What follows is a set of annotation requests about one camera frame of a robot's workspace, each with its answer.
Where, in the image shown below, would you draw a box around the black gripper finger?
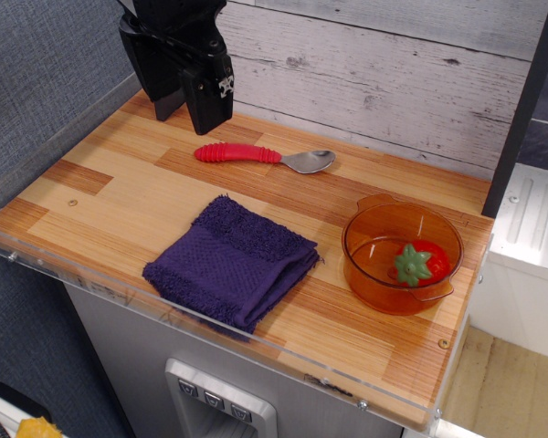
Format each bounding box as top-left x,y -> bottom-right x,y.
180,55 -> 234,135
153,93 -> 185,121

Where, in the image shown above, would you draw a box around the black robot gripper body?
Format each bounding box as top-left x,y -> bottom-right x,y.
119,1 -> 232,101

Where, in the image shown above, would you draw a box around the red handled metal spoon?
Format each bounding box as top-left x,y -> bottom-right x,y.
194,142 -> 336,174

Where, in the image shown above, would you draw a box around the purple folded cloth napkin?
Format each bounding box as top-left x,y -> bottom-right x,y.
142,195 -> 320,334

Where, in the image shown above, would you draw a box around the clear acrylic left guard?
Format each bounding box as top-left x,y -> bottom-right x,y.
0,73 -> 141,208

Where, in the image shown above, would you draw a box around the clear acrylic guard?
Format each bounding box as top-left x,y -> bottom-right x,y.
0,73 -> 141,208
0,231 -> 448,433

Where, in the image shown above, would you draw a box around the clear acrylic front guard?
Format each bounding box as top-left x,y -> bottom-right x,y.
0,231 -> 448,433

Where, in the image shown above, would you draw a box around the grey toy fridge cabinet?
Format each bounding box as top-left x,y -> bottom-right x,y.
67,286 -> 403,437

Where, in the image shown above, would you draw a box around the orange transparent plastic pot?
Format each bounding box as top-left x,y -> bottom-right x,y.
342,194 -> 464,316

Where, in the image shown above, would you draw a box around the red toy strawberry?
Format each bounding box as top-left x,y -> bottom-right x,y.
394,240 -> 450,287

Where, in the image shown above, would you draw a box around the silver dispenser button panel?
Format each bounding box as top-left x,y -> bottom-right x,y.
164,359 -> 279,438

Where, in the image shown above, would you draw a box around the yellow object at corner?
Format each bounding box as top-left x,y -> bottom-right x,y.
16,417 -> 64,438

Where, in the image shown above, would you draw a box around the white toy sink drainboard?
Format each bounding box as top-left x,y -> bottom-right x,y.
490,164 -> 548,270

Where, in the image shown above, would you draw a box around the black right vertical post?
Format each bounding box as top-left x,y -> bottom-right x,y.
481,14 -> 548,219

